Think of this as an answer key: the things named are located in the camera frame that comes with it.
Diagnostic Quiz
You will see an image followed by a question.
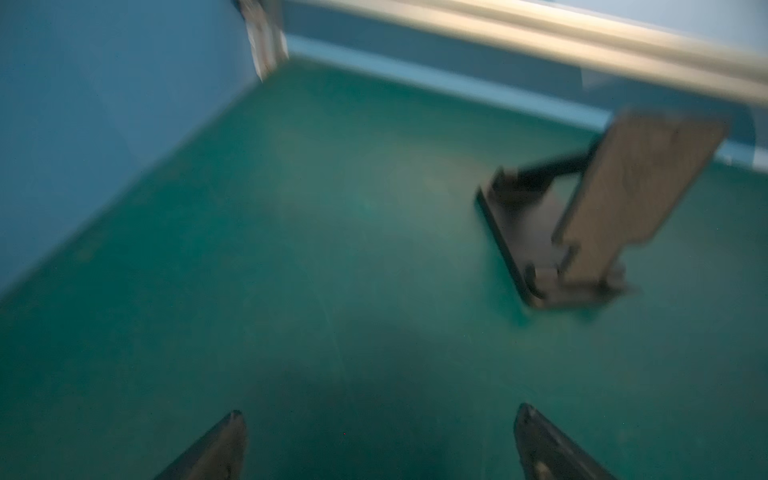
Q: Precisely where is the black stand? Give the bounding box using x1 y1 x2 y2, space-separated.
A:
475 109 732 312

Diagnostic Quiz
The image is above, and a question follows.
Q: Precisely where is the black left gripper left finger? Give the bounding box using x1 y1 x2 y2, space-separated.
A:
155 410 248 480

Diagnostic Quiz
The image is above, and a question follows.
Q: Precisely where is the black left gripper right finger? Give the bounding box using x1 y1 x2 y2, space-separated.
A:
514 403 616 480

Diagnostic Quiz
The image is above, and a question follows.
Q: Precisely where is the horizontal aluminium back bar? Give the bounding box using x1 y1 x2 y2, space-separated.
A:
317 0 767 106

